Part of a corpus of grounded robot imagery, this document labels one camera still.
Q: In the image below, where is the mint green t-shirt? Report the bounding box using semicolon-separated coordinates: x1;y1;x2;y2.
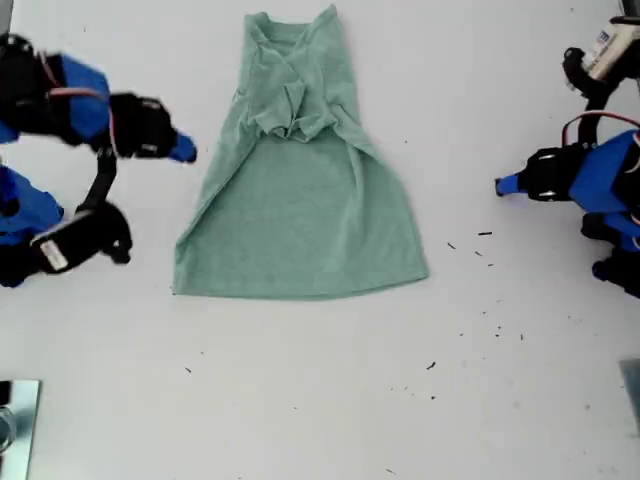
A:
170;3;431;301

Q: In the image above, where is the red white servo wire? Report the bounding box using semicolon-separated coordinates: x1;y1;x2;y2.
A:
44;85;121;157
560;110;640;174

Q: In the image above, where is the steel base plate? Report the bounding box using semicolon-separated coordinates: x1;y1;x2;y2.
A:
618;358;640;426
0;379;42;480

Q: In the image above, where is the black camera stalk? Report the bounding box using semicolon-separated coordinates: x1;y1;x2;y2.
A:
74;146;119;214
577;79;624;151

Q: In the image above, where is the silver black camera box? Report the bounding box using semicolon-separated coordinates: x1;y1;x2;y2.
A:
562;14;640;99

